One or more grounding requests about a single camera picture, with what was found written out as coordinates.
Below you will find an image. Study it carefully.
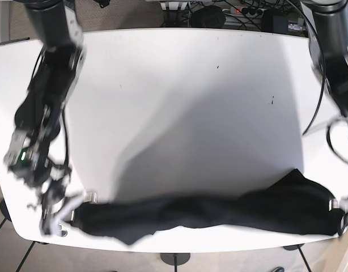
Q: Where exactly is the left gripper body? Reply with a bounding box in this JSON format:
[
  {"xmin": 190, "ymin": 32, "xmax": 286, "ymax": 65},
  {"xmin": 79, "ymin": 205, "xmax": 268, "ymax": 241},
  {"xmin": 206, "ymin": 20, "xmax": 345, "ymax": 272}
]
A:
[{"xmin": 329, "ymin": 196, "xmax": 348, "ymax": 235}]

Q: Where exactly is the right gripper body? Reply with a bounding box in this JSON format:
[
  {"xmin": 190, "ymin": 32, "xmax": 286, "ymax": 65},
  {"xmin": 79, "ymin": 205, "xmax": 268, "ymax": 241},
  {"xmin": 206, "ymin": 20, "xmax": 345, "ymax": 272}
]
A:
[{"xmin": 27, "ymin": 191, "xmax": 98, "ymax": 236}]

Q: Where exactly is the black printed T-shirt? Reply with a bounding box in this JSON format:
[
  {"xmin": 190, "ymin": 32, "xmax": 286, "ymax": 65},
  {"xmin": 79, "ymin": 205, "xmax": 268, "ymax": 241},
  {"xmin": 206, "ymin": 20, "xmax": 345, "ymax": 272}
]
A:
[{"xmin": 70, "ymin": 169, "xmax": 346, "ymax": 245}]

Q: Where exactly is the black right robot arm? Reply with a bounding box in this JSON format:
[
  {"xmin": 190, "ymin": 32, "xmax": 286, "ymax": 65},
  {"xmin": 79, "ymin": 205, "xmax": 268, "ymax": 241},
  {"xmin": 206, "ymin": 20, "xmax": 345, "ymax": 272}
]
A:
[{"xmin": 3, "ymin": 1, "xmax": 96, "ymax": 237}]

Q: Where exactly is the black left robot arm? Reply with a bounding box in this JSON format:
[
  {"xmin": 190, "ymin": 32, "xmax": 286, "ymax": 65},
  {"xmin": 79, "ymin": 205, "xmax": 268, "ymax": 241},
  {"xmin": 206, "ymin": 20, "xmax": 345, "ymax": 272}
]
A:
[{"xmin": 275, "ymin": 1, "xmax": 348, "ymax": 236}]

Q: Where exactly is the left chrome table grommet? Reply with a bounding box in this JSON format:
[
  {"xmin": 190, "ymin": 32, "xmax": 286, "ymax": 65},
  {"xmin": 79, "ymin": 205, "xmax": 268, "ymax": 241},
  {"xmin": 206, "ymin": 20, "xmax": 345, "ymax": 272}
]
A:
[{"xmin": 57, "ymin": 224, "xmax": 67, "ymax": 237}]

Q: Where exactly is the grey sneaker shoe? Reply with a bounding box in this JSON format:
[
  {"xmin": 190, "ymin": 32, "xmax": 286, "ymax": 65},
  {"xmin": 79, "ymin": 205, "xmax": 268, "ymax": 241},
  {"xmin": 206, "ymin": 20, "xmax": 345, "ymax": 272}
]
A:
[{"xmin": 271, "ymin": 266, "xmax": 285, "ymax": 272}]

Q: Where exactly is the front black table foot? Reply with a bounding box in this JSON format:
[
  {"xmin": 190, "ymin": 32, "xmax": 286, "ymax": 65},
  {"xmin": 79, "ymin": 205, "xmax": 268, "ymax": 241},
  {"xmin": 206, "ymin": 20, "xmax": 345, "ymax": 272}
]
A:
[{"xmin": 160, "ymin": 253, "xmax": 191, "ymax": 266}]

